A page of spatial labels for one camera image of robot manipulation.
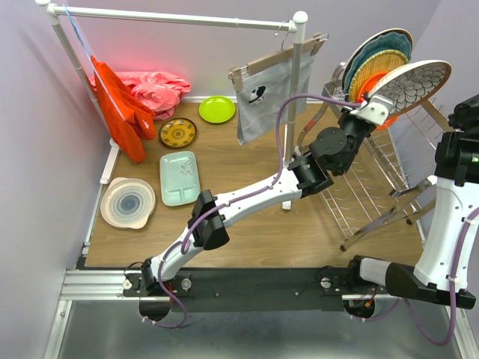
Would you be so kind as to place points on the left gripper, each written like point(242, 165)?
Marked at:
point(346, 115)

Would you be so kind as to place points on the orange plastic plate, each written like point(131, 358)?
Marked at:
point(366, 88)

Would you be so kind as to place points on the brown rim floral plate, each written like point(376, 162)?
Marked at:
point(411, 84)

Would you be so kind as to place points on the woven bamboo plate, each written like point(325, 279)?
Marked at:
point(384, 61)

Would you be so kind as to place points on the teal scalloped plate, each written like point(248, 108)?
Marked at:
point(381, 53)

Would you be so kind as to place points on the large floral ceramic plate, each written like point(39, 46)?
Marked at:
point(393, 38)

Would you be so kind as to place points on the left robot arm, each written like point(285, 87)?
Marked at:
point(330, 154)

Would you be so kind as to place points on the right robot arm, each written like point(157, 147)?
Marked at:
point(440, 275)

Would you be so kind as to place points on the metal dish rack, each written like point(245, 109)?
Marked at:
point(375, 191)

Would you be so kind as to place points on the grey panda towel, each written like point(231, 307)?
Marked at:
point(260, 99)

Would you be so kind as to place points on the beige clip hanger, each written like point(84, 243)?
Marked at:
point(237, 74)

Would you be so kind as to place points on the lime green plate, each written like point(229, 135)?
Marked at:
point(217, 109)

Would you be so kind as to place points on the dark yellow patterned plate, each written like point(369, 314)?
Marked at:
point(178, 133)

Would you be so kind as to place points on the light blue divided tray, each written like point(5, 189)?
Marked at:
point(179, 178)

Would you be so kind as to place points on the pink plastic bag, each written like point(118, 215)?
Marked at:
point(160, 91)

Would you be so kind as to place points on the orange garment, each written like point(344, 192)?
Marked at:
point(138, 127)

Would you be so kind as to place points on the white striped plate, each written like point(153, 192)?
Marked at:
point(128, 203)

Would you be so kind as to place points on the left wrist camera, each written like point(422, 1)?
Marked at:
point(374, 111)

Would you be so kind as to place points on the white clothes rack frame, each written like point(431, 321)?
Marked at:
point(179, 18)

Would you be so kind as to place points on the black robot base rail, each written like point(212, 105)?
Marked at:
point(257, 290)

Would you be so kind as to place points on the blue wire hanger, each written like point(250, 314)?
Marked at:
point(99, 82)

